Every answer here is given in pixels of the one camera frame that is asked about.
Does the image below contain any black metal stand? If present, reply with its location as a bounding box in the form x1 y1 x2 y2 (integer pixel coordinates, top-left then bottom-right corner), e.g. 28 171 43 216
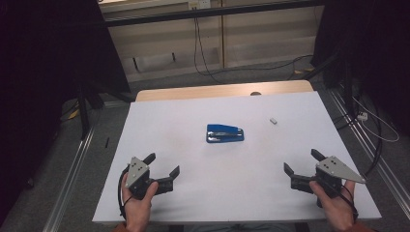
76 83 133 139
303 52 342 88

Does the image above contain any aluminium floor rail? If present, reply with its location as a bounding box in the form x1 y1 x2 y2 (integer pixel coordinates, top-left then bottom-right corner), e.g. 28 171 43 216
328 90 410 220
43 125 96 232

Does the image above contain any black curtain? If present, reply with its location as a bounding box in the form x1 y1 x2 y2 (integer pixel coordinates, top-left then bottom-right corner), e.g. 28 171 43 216
0 0 132 223
310 0 410 136

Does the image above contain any wooden table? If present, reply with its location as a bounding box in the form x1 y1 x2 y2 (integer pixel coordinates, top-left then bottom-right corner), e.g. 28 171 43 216
134 79 314 102

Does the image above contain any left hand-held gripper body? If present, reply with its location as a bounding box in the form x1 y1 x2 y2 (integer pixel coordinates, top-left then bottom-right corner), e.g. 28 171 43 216
125 157 175 201

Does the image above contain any blue stapler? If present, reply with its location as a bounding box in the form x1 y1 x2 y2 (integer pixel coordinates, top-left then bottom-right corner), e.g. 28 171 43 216
206 124 246 144

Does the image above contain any black floor cable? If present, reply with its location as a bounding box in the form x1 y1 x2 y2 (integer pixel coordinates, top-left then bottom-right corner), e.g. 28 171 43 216
333 83 385 178

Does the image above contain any person's right hand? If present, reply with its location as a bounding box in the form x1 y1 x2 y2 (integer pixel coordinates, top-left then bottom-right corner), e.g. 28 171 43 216
308 179 359 232

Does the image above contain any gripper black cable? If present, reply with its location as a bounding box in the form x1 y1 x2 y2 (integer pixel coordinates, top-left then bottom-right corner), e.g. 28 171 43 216
335 185 360 223
117 167 133 220

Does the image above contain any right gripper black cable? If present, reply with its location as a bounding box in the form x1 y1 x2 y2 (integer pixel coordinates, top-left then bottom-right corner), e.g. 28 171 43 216
335 185 360 223

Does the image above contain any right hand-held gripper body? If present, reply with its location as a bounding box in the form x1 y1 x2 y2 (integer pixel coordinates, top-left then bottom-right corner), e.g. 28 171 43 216
290 156 367 198

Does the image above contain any person's left hand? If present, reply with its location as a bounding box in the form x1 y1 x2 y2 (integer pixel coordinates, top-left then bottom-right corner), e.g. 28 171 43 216
121 172 160 226

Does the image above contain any black hanging cable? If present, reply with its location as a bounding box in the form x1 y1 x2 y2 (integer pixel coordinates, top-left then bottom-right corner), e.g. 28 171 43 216
192 8 223 85
195 15 314 78

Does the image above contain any white cable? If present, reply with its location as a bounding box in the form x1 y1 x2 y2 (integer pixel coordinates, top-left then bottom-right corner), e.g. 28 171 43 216
352 96 400 143

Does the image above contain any white table mat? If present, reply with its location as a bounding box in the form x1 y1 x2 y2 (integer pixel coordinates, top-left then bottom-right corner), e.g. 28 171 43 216
92 91 382 224

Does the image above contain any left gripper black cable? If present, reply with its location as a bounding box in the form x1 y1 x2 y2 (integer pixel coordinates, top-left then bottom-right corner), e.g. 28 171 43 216
117 167 133 220

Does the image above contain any black metal bar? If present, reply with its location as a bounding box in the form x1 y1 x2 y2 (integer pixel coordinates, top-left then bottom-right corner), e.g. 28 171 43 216
102 0 325 28

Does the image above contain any white wall socket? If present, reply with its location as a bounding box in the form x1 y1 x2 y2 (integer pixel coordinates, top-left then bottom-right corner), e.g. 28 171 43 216
188 0 212 10

